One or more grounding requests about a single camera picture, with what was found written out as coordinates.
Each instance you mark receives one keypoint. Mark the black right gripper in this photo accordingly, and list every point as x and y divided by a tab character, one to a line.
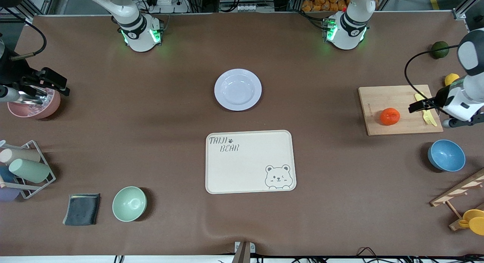
11	73

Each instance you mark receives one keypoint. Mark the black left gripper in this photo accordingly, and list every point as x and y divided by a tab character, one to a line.
439	96

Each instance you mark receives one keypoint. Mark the orange fruit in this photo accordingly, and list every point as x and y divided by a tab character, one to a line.
390	116

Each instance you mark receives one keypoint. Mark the white round plate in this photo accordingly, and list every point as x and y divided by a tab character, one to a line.
238	89

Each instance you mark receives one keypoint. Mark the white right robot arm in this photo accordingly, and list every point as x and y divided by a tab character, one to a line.
140	32

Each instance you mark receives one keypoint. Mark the yellow plastic fork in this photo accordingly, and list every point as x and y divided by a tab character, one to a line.
429	118

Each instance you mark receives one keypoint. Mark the metal scoop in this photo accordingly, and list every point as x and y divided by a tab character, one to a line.
32	98

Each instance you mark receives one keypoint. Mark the pink bowl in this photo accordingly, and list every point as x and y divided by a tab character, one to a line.
38	111

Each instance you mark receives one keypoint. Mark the wooden cutting board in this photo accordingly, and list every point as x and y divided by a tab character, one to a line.
382	96

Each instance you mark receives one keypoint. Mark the yellow lemon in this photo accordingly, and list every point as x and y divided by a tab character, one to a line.
451	79

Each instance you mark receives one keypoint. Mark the blue bowl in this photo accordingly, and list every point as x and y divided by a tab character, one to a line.
446	155

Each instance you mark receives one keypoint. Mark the dark green avocado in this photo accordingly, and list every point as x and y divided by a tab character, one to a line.
440	50

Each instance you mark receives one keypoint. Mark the beige cup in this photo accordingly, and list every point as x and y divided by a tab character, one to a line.
22	155

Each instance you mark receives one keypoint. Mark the mint green cup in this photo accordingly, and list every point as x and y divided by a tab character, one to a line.
30	170

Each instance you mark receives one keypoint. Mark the wooden drying rack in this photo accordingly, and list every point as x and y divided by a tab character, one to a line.
457	190

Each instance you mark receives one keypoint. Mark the blue cup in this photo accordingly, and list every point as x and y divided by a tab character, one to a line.
6	174

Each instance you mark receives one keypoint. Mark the purple cup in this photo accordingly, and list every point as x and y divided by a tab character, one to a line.
7	195

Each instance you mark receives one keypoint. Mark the yellow mug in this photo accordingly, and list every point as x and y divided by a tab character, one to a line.
474	220

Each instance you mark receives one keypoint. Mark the dark grey folded cloth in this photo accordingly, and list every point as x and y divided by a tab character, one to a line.
81	209

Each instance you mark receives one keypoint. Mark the white power strip with plugs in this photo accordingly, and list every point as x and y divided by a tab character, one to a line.
166	2

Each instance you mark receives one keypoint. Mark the light green bowl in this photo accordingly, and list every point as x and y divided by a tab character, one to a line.
129	204

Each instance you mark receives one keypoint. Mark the bag of orange buns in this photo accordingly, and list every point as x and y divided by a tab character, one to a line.
321	1

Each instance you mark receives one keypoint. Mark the brown table mat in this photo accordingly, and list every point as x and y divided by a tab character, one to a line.
321	217

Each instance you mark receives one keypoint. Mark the cream tray with bear print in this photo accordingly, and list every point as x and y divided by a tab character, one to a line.
245	168

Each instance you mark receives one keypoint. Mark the small white power strip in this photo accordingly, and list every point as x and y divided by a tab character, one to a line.
240	7

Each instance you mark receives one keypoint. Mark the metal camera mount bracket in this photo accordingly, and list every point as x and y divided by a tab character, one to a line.
244	251

